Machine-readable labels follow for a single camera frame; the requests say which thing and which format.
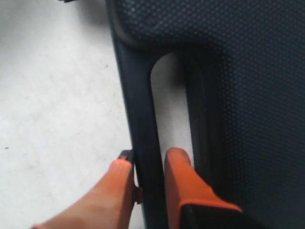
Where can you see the black plastic tool case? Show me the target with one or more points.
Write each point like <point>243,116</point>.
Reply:
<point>244,63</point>

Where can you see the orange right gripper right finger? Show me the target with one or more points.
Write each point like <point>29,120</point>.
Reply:
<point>191,202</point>

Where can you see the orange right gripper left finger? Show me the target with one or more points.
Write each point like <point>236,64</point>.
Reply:
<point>108,205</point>

